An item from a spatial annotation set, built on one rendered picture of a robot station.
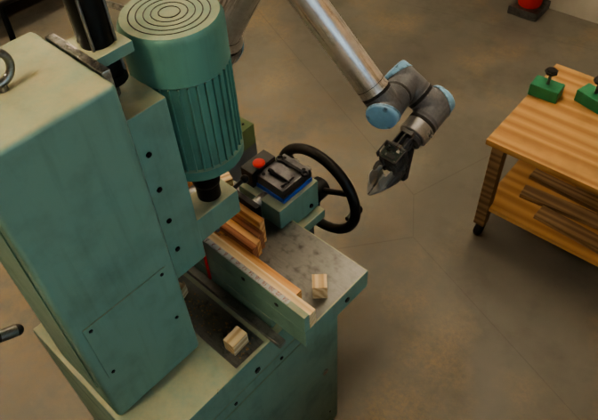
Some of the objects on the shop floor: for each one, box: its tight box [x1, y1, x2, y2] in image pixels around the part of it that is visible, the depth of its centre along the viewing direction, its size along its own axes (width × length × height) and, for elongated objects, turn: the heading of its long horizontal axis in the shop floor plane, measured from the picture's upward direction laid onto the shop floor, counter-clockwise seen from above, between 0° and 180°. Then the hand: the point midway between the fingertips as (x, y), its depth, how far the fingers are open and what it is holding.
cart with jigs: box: [473, 64, 598, 267], centre depth 233 cm, size 66×57×64 cm
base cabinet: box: [47, 317, 337, 420], centre depth 178 cm, size 45×58×71 cm
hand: (371, 192), depth 178 cm, fingers closed
